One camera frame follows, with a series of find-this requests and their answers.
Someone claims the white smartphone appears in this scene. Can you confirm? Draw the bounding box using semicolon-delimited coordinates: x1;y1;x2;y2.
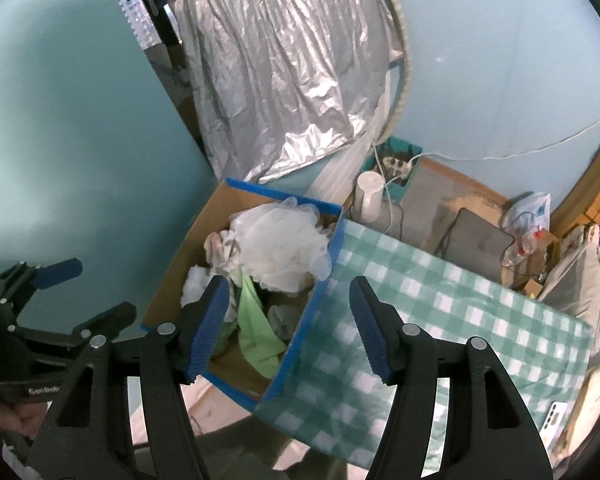
539;401;568;448

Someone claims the grey patterned cloth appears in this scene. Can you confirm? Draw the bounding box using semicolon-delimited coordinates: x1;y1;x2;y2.
204;230;239;273

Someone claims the wooden slatted headboard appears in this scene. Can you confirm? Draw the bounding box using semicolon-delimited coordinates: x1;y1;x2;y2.
550;148;600;237

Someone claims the silver crinkled cover sheet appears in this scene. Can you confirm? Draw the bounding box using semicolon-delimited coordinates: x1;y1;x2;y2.
168;0;402;182

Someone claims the clear plastic water bottle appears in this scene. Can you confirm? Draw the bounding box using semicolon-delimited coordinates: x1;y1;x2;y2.
503;230;541;268

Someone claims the dark grey seat cushion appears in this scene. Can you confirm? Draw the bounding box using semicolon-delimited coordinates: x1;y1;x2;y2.
434;208;514;284

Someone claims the grey sock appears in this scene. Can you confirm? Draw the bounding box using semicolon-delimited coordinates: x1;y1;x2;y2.
268;304;302;342

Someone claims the blue edged cardboard box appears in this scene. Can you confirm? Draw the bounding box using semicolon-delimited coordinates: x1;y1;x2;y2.
142;179;327;412

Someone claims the white wall cable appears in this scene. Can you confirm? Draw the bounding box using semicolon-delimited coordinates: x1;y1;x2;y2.
371;109;600;201

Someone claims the white plastic jug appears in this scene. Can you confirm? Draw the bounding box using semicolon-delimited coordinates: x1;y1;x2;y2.
354;171;385;223

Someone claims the person's left hand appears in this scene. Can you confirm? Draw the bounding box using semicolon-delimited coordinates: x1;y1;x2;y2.
0;400;47;439

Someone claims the white plastic bag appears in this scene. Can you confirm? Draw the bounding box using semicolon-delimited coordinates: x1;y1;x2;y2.
501;192;550;238

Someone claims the bright green cloth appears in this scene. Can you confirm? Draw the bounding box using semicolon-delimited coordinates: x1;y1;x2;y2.
237;273;286;379

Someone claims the white mesh bath pouf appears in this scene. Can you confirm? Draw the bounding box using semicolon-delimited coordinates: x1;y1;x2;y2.
227;197;332;295

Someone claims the light blue sock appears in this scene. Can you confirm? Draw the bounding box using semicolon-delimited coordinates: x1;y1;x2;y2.
180;266;214;308

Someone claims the beige plush toy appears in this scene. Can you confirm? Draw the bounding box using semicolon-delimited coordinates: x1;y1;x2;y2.
554;363;600;460

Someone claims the green knitted dishcloth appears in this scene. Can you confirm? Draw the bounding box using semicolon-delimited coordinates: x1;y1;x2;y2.
211;320;237;359

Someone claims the teal crate with power strip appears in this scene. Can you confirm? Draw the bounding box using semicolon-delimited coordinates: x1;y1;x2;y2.
361;136;422;203

